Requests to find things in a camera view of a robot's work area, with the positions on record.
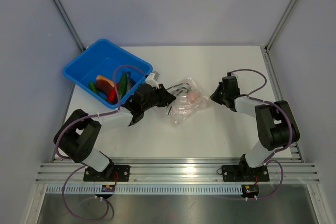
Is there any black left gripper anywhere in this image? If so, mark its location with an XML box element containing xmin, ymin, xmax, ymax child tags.
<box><xmin>142</xmin><ymin>84</ymin><xmax>176</xmax><ymax>112</ymax></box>

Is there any clear zip top bag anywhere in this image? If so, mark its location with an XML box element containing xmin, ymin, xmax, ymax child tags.
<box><xmin>166</xmin><ymin>77</ymin><xmax>211</xmax><ymax>125</ymax></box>

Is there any peach fake radish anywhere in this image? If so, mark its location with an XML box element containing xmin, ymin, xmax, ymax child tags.
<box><xmin>187</xmin><ymin>91</ymin><xmax>198</xmax><ymax>102</ymax></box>

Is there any green fake cucumber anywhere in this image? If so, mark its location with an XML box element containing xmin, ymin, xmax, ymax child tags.
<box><xmin>118</xmin><ymin>72</ymin><xmax>128</xmax><ymax>99</ymax></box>

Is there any red fake pepper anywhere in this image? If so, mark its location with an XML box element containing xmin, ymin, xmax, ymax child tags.
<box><xmin>108</xmin><ymin>83</ymin><xmax>119</xmax><ymax>103</ymax></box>

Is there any orange red fake papaya slice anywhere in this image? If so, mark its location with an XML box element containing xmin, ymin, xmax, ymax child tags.
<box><xmin>95</xmin><ymin>75</ymin><xmax>114</xmax><ymax>96</ymax></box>

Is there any small green fake pepper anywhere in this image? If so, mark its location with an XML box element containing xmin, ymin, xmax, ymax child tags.
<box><xmin>89</xmin><ymin>81</ymin><xmax>99</xmax><ymax>94</ymax></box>

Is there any grey fake fish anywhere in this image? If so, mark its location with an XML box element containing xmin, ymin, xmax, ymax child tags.
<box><xmin>126</xmin><ymin>71</ymin><xmax>136</xmax><ymax>92</ymax></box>

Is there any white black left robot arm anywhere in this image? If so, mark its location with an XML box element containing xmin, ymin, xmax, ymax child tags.
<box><xmin>54</xmin><ymin>84</ymin><xmax>176</xmax><ymax>181</ymax></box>

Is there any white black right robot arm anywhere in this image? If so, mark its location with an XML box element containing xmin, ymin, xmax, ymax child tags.
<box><xmin>210</xmin><ymin>75</ymin><xmax>300</xmax><ymax>181</ymax></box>

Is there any blue plastic bin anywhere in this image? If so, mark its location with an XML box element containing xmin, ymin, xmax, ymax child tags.
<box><xmin>62</xmin><ymin>39</ymin><xmax>153</xmax><ymax>109</ymax></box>

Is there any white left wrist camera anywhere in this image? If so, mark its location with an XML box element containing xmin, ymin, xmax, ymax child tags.
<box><xmin>145</xmin><ymin>71</ymin><xmax>160</xmax><ymax>88</ymax></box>

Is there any aluminium frame post right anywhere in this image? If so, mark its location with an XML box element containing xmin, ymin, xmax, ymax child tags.
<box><xmin>265</xmin><ymin>0</ymin><xmax>299</xmax><ymax>54</ymax></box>

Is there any aluminium frame post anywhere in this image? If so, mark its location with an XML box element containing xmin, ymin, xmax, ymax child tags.
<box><xmin>265</xmin><ymin>0</ymin><xmax>299</xmax><ymax>54</ymax></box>
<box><xmin>52</xmin><ymin>0</ymin><xmax>86</xmax><ymax>52</ymax></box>

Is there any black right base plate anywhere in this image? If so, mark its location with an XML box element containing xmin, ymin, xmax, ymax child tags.
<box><xmin>221</xmin><ymin>165</ymin><xmax>270</xmax><ymax>182</ymax></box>

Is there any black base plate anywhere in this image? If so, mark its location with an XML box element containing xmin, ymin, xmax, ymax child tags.
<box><xmin>83</xmin><ymin>165</ymin><xmax>131</xmax><ymax>182</ymax></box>
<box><xmin>221</xmin><ymin>165</ymin><xmax>270</xmax><ymax>182</ymax></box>

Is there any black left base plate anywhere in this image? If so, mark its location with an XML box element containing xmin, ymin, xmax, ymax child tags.
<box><xmin>83</xmin><ymin>165</ymin><xmax>131</xmax><ymax>182</ymax></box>

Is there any aluminium frame post left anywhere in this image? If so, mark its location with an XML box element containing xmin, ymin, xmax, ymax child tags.
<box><xmin>52</xmin><ymin>0</ymin><xmax>86</xmax><ymax>52</ymax></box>

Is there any aluminium mounting rail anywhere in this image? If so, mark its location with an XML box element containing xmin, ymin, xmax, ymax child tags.
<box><xmin>35</xmin><ymin>158</ymin><xmax>320</xmax><ymax>184</ymax></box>

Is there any slotted white cable duct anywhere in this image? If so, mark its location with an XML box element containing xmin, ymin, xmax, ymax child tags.
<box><xmin>46</xmin><ymin>184</ymin><xmax>243</xmax><ymax>195</ymax></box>

